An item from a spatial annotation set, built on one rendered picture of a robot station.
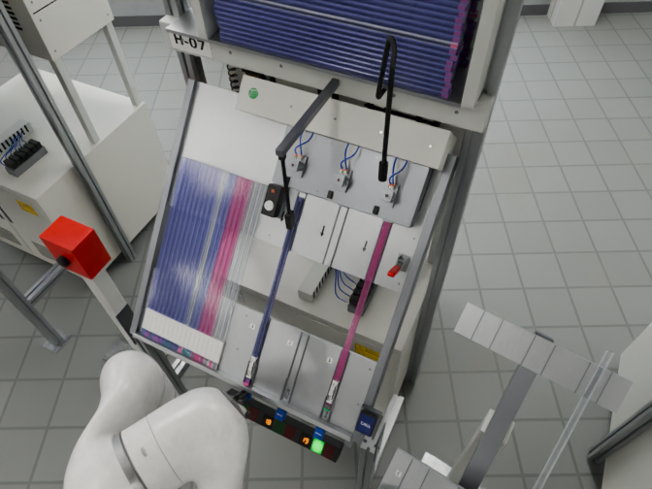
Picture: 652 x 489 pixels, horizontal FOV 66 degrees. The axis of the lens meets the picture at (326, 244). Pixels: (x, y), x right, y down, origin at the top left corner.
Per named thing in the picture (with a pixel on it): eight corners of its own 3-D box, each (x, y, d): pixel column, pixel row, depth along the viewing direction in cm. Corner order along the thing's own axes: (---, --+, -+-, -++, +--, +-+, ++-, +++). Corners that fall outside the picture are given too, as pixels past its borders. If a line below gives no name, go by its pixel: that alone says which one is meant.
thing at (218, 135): (405, 289, 121) (401, 293, 116) (179, 204, 140) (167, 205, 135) (450, 155, 114) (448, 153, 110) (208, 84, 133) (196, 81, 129)
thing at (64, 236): (147, 382, 209) (67, 274, 147) (103, 359, 216) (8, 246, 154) (182, 335, 222) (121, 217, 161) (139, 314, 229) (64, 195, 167)
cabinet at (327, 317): (386, 424, 196) (401, 352, 147) (233, 353, 216) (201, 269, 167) (440, 295, 231) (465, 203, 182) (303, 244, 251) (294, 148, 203)
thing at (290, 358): (356, 429, 126) (352, 435, 123) (144, 328, 144) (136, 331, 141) (379, 360, 122) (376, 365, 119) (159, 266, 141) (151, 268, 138)
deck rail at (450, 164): (365, 432, 128) (358, 443, 122) (357, 429, 128) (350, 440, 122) (459, 157, 114) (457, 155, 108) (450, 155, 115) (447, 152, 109)
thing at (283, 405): (357, 429, 128) (349, 441, 121) (149, 330, 147) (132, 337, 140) (359, 425, 128) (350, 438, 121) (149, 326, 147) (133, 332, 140)
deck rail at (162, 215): (149, 330, 147) (134, 335, 141) (144, 327, 148) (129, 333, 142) (208, 84, 134) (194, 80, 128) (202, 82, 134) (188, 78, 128)
